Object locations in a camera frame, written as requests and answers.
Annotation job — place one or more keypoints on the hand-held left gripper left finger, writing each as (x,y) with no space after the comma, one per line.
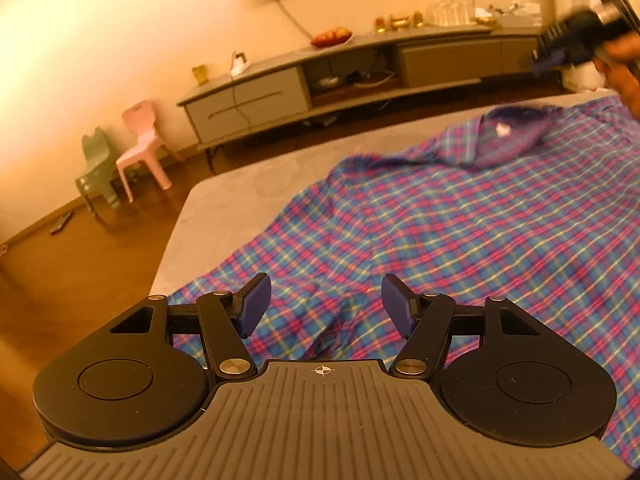
(256,301)

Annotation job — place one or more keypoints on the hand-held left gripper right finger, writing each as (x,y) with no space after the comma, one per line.
(396,305)

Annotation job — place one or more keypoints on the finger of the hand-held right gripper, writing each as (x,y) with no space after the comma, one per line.
(575,27)
(552,60)

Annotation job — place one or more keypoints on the plaid shirt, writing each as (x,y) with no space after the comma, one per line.
(450,230)

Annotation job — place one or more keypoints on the white clothes iron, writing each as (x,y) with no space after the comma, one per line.
(240,64)

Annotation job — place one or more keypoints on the person's right hand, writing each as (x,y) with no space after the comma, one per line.
(622,67)

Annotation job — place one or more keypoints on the golden figurine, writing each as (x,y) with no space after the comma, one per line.
(485,20)

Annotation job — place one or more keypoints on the cluster of glass jars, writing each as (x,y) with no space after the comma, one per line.
(448,9)

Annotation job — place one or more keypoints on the small golden jar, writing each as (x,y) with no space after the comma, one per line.
(381,25)
(418,19)

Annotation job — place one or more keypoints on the wide golden jar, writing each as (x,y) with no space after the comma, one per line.
(398,21)

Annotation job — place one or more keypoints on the dark bowl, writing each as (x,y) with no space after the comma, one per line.
(384,76)

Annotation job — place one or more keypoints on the pink plastic chair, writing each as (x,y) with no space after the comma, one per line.
(142,150)

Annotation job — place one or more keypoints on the green plastic chair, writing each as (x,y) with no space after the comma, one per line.
(97,170)

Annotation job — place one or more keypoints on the long grey media cabinet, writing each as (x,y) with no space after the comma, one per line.
(260,95)

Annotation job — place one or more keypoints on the plate of fruit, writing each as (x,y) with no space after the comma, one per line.
(331,36)

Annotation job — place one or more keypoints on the metal pot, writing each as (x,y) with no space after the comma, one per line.
(329,82)

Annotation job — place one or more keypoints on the yellow cup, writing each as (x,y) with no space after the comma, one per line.
(200,74)

